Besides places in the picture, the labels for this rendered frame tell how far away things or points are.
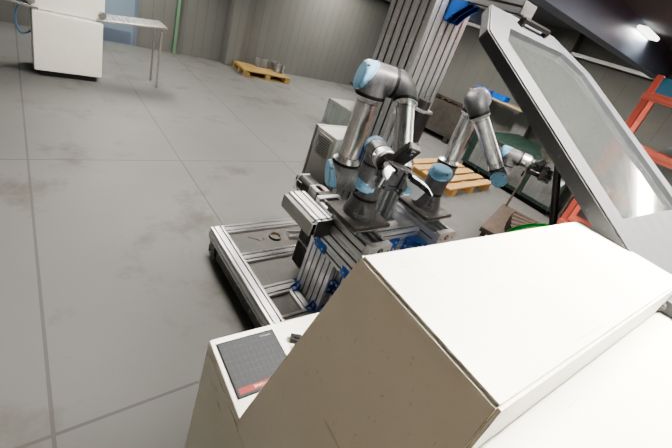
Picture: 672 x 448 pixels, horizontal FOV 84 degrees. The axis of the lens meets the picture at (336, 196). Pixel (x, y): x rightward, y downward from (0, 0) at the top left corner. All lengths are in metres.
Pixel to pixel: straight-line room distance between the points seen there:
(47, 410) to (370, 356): 1.81
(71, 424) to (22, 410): 0.21
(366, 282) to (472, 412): 0.18
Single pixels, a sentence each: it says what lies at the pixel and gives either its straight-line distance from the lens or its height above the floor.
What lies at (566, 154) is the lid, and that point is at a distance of 1.07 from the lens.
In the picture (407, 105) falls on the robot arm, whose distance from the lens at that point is 1.46.
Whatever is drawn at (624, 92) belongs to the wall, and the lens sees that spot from 8.42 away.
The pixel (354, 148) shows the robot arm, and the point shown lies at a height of 1.35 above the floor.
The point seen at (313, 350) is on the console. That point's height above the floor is 1.35.
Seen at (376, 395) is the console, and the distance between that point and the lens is 0.53.
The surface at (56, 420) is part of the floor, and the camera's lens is 2.15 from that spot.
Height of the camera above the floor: 1.81
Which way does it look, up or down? 26 degrees down
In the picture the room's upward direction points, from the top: 20 degrees clockwise
